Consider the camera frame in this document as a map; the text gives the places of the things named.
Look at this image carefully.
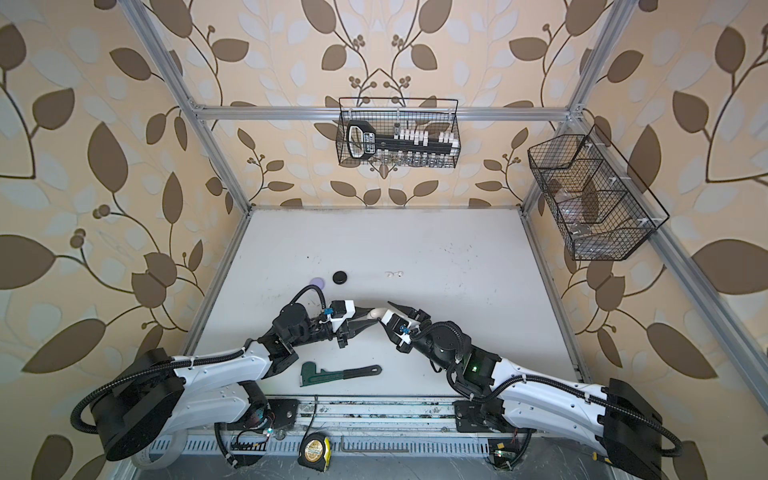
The black round earbud case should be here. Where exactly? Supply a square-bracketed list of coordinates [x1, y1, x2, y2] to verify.
[332, 271, 348, 285]

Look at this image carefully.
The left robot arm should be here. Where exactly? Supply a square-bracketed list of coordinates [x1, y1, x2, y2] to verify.
[70, 298, 386, 461]

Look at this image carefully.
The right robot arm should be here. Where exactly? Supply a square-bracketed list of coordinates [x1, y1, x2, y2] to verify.
[367, 307, 684, 479]

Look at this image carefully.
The green pipe wrench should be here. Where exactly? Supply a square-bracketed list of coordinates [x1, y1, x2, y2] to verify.
[300, 362, 382, 387]

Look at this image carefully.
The yellow black tape measure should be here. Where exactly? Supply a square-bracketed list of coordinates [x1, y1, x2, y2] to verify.
[297, 432, 331, 472]

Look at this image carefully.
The clear tape roll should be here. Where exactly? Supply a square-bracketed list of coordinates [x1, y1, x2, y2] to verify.
[131, 430, 188, 471]

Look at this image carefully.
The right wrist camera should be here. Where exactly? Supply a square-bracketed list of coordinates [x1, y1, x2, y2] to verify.
[393, 319, 413, 354]

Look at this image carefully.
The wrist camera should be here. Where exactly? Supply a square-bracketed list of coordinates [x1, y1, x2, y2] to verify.
[324, 300, 356, 333]
[393, 319, 413, 354]

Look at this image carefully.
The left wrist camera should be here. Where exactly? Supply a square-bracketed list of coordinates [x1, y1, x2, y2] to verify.
[324, 300, 356, 333]

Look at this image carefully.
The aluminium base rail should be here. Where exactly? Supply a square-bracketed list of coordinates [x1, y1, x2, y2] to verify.
[125, 394, 601, 457]

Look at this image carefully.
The back wire basket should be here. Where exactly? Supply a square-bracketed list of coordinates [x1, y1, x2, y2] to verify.
[335, 95, 462, 169]

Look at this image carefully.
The side wire basket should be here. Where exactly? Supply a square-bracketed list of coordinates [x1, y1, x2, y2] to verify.
[527, 125, 670, 261]

